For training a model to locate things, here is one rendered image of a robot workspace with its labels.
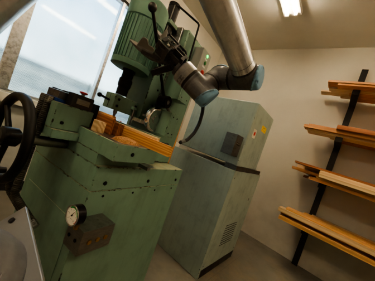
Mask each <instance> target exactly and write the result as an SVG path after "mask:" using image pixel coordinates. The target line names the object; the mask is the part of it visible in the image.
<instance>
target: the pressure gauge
mask: <svg viewBox="0 0 375 281"><path fill-rule="evenodd" d="M72 214H73V216H71V215H72ZM86 215H87V211H86V207H85V206H84V205H83V204H74V205H70V206H69V207H68V208H67V210H66V214H65V220H66V223H67V224H68V225H69V226H71V227H73V229H74V230H77V229H78V227H79V226H80V224H83V223H84V221H85V219H86Z"/></svg>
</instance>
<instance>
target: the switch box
mask: <svg viewBox="0 0 375 281"><path fill-rule="evenodd" d="M206 55H208V56H209V57H208V58H207V61H206V60H205V58H206ZM210 59H211V56H210V55H209V53H208V52H207V50H206V49H205V48H204V47H196V48H195V50H194V53H193V56H192V58H191V63H192V64H193V65H194V66H195V67H196V68H197V69H198V70H199V71H200V72H201V71H202V70H204V74H205V73H206V70H207V68H208V65H209V62H210ZM204 61H206V65H205V66H204V67H205V68H203V67H202V65H204Z"/></svg>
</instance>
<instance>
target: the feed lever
mask: <svg viewBox="0 0 375 281"><path fill-rule="evenodd" d="M148 10H149V11H150V12H151V14H152V22H153V30H154V35H155V44H156V43H157V42H158V34H157V25H156V16H155V12H156V11H157V5H156V3H155V2H150V3H149V4H148ZM160 83H161V91H162V95H159V96H158V98H157V105H158V106H160V107H162V108H166V110H167V111H168V112H171V111H170V108H169V107H170V106H171V104H172V99H171V97H170V96H166V95H165V89H164V81H163V76H162V74H161V75H160Z"/></svg>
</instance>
